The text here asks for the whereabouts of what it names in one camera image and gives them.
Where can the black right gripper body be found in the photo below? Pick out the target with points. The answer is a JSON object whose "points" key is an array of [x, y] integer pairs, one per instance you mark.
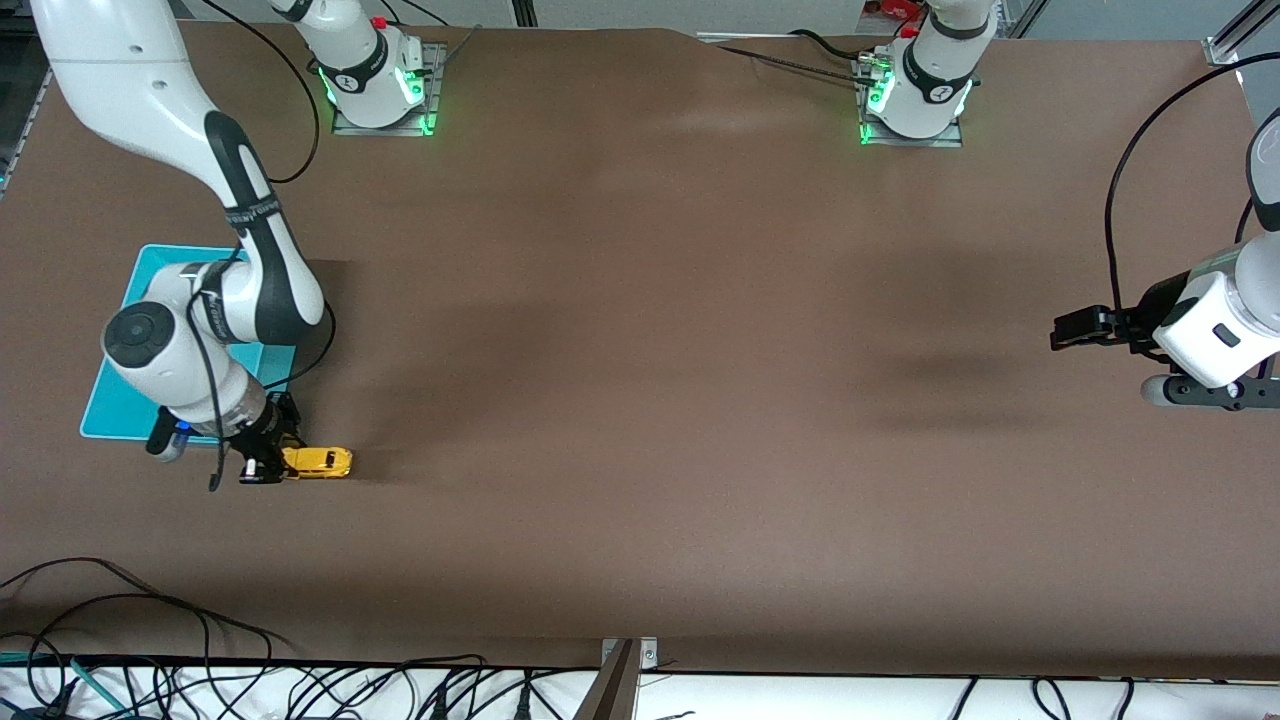
{"points": [[262, 430]]}

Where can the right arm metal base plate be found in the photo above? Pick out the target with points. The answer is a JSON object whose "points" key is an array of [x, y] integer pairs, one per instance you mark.
{"points": [[433, 62]]}

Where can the cyan plastic storage bin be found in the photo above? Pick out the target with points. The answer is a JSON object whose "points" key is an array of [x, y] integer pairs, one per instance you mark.
{"points": [[105, 410]]}

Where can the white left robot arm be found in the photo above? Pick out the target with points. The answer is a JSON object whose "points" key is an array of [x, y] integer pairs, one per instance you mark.
{"points": [[935, 85]]}

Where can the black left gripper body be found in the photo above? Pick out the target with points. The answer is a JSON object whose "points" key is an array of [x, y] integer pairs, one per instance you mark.
{"points": [[1142, 318]]}

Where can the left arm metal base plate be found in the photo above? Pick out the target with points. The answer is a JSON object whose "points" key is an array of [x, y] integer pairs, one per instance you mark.
{"points": [[920, 142]]}

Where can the black power plug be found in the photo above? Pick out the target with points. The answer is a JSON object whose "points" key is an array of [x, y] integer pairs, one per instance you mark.
{"points": [[524, 702], [437, 706]]}

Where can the grey metal camera pole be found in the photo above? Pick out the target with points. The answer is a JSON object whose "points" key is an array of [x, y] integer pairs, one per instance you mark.
{"points": [[610, 695]]}

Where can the grey table edge rail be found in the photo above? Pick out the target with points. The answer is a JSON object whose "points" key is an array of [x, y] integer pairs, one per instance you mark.
{"points": [[25, 130]]}

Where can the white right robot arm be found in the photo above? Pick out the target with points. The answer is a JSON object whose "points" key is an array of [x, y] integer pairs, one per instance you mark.
{"points": [[130, 90]]}

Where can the small metal table bracket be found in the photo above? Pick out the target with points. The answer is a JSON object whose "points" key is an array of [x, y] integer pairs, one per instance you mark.
{"points": [[649, 652]]}

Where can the red box behind table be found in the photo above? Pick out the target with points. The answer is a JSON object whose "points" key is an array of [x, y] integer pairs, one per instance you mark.
{"points": [[895, 9]]}

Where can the yellow beetle toy car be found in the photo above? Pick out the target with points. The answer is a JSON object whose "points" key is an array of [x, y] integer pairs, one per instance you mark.
{"points": [[320, 462]]}

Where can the black frame post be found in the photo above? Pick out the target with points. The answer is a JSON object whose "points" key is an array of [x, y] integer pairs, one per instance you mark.
{"points": [[523, 12]]}

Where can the aluminium frame profile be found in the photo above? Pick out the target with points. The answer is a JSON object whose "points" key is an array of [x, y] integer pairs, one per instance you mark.
{"points": [[1228, 45]]}

